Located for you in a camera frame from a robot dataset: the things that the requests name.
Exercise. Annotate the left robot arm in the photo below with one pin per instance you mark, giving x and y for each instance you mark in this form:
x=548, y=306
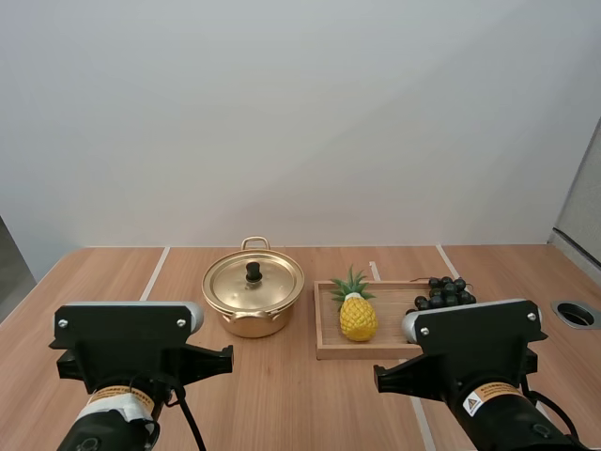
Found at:
x=101, y=425

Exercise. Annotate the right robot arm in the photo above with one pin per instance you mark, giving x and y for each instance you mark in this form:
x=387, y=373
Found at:
x=512, y=420

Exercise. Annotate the shallow wooden tray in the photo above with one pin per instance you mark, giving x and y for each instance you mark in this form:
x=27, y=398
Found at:
x=328, y=331

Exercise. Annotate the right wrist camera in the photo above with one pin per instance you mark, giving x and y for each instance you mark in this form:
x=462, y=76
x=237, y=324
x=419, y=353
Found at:
x=474, y=338

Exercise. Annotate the bunch of dark toy grapes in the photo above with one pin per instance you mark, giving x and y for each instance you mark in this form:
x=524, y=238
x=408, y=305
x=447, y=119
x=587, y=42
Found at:
x=446, y=293

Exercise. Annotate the gold lid with black knob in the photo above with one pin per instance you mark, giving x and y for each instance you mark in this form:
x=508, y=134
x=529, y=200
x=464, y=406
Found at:
x=278, y=283

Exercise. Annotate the grey partition panel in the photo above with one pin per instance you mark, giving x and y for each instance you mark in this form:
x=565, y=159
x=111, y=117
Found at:
x=582, y=211

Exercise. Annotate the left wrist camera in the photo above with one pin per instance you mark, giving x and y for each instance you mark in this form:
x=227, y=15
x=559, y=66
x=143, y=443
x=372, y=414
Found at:
x=122, y=329

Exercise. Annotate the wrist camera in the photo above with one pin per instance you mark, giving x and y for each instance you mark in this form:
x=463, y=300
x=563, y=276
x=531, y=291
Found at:
x=474, y=338
x=122, y=329

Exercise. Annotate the yellow toy pineapple green crown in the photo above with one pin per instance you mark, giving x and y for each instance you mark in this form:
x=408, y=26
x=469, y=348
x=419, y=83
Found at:
x=359, y=319

